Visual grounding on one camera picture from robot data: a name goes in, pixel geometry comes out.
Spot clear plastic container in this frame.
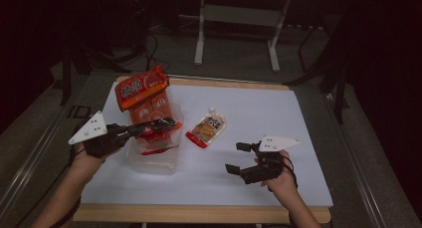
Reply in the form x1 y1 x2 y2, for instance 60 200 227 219
125 103 185 175

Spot red and black snack packet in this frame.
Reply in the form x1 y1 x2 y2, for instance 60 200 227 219
137 129 182 156

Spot person's left hand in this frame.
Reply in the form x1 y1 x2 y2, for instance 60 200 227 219
71 141 112 176

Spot tan red snack packet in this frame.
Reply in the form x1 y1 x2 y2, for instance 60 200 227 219
184 107 228 149

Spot person's right hand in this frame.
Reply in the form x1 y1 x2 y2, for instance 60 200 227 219
253 149 300 206

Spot black floor cables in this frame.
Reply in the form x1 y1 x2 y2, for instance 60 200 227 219
99 28 172 79

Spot white table mat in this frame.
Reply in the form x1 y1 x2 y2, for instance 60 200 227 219
80 82 334 208

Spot metal floor rail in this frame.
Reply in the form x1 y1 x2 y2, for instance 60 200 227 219
325 93 387 228
0 103 69 216

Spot white metal table frame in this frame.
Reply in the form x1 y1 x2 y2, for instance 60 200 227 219
193 0 293 74

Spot large orange snack packet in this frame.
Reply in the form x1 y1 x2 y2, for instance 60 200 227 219
113 65 183 140

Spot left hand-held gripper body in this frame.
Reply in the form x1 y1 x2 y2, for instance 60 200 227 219
68 110 134 159

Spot black metal stand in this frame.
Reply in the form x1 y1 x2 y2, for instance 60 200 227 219
283 8 351 124
59 38 74 107

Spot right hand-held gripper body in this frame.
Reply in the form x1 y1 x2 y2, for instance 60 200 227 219
243 134 301 185

